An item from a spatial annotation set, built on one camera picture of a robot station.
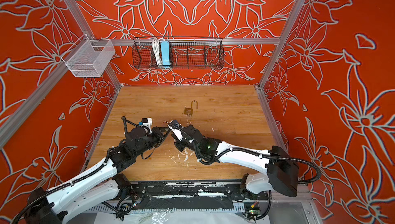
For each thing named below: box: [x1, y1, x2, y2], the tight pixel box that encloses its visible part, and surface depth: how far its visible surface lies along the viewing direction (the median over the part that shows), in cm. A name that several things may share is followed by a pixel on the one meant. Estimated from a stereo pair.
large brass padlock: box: [184, 99, 199, 115], surface depth 106 cm
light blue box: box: [160, 41, 171, 66], surface depth 91 cm
